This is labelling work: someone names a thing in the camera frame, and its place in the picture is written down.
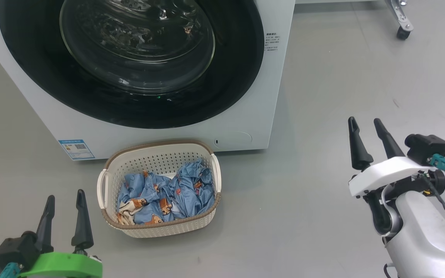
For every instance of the cream perforated laundry basket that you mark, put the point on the cream perforated laundry basket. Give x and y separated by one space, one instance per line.
157 158

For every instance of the white front-load washing machine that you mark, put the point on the white front-load washing machine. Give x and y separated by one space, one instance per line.
245 77

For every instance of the round dark glass washer door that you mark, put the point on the round dark glass washer door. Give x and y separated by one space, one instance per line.
137 50

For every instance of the blue cartoon print garment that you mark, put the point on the blue cartoon print garment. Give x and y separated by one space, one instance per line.
184 189

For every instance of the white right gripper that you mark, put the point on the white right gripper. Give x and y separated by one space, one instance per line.
384 173

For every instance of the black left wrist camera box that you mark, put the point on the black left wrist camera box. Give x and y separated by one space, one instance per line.
16 249

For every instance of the blue energy label sticker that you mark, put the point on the blue energy label sticker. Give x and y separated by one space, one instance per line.
76 149

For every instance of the grey stand leg with caster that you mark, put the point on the grey stand leg with caster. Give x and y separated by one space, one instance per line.
400 19

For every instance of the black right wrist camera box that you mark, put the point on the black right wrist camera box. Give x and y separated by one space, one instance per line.
427 146

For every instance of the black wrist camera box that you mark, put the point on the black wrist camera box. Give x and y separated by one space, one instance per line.
427 146
16 249

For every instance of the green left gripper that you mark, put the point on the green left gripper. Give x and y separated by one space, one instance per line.
64 268

